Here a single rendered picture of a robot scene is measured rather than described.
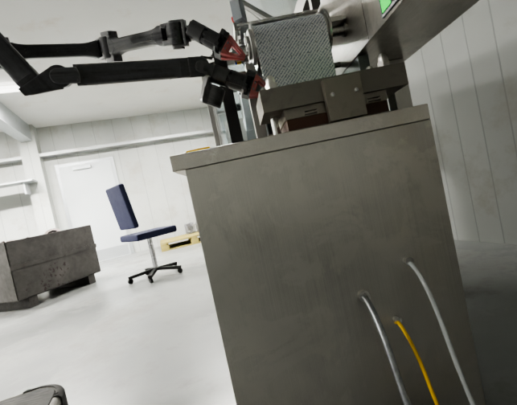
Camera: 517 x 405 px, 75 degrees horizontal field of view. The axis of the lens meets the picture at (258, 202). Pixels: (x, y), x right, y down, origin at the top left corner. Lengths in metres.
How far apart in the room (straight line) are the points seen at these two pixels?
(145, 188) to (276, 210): 7.28
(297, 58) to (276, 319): 0.80
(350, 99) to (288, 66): 0.30
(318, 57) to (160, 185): 7.09
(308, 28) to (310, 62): 0.11
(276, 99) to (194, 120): 7.52
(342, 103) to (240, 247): 0.46
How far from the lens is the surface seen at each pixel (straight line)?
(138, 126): 8.28
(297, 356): 0.94
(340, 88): 0.96
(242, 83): 1.12
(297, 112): 0.95
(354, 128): 0.90
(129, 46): 1.45
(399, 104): 1.40
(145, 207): 8.04
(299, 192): 0.85
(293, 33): 1.22
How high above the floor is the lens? 0.77
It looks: 2 degrees down
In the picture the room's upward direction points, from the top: 12 degrees counter-clockwise
